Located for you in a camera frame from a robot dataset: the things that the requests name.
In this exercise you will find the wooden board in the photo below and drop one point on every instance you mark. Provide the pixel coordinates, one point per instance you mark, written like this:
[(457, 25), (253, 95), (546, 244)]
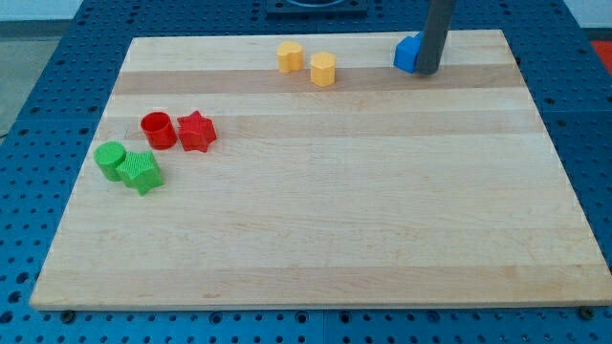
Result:
[(382, 191)]

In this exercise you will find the red star block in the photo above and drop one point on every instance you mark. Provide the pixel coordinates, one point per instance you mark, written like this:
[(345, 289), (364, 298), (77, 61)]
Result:
[(196, 132)]

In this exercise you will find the blue cube block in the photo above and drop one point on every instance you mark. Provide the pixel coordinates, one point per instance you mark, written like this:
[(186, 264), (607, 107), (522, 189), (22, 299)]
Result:
[(406, 53)]

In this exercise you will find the yellow hexagon block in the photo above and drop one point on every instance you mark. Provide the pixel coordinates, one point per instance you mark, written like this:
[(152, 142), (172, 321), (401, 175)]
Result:
[(323, 69)]

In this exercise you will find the yellow heart block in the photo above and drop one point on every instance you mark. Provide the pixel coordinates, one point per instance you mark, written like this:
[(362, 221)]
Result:
[(290, 57)]

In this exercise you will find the green star block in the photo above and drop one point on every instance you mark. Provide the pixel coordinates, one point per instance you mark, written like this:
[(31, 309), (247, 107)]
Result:
[(140, 171)]

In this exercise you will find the red cylinder block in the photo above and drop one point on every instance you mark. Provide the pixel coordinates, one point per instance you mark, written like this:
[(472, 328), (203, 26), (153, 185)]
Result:
[(159, 130)]

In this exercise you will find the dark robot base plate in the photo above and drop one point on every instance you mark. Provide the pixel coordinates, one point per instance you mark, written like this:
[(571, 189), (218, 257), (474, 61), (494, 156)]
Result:
[(297, 8)]

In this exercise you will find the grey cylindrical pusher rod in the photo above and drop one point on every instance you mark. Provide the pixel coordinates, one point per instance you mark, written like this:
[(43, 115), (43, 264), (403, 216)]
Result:
[(434, 36)]

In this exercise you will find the green cylinder block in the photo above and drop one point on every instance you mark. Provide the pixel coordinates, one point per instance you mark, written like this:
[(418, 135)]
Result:
[(108, 157)]

